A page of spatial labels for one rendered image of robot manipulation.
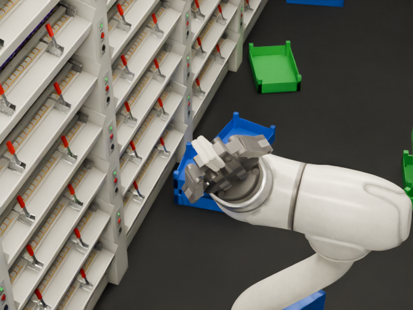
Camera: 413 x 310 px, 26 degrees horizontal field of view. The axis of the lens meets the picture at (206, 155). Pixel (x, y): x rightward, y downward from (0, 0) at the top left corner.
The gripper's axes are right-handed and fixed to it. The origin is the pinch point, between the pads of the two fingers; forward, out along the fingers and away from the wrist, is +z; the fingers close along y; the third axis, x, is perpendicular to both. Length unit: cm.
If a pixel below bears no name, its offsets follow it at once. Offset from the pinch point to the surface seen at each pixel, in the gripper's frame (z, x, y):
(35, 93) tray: -112, -64, -37
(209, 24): -268, -109, 11
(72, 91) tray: -141, -70, -33
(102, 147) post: -169, -60, -39
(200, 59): -253, -94, 0
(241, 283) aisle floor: -227, -5, -32
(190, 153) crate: -252, -63, -24
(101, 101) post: -156, -68, -30
